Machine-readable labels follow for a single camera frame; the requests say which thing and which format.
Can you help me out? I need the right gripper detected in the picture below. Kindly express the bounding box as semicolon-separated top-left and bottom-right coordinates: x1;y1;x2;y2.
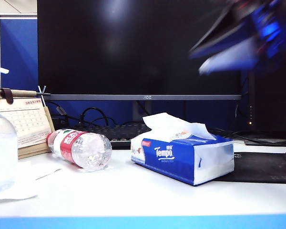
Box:
189;0;286;76

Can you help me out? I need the blue Tempo tissue pack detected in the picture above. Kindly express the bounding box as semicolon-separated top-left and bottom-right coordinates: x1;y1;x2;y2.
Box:
130;133;235;186

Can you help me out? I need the clear water bottle red label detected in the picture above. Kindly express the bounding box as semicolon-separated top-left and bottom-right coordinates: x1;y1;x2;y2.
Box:
46;128;112;172

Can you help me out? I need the clear alcohol pump bottle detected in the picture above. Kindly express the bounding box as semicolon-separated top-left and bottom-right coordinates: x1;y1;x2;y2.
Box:
0;66;19;195

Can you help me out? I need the black HSD computer monitor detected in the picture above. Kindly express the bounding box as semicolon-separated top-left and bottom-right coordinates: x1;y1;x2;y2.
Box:
247;54;286;146

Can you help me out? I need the black AOC computer monitor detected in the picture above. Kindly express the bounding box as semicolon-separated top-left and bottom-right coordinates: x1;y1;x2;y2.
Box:
37;0;243;126

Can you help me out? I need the black mouse pad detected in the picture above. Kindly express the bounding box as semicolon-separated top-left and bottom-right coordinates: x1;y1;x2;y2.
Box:
214;152;286;184

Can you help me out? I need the black mechanical keyboard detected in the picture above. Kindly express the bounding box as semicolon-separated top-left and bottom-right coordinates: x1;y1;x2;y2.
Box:
71;123;153;150

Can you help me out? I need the beige desk calendar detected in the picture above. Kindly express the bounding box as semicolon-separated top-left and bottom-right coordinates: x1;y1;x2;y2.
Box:
0;85;56;160

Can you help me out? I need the thin black cable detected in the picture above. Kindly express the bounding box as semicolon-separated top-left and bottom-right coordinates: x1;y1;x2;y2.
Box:
228;130;286;146

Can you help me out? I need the black looped cable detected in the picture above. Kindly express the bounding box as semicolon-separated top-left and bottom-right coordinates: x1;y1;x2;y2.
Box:
80;106;110;127

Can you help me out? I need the black cable with ferrite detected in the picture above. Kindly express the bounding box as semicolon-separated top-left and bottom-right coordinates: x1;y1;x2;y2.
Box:
45;100;70;125

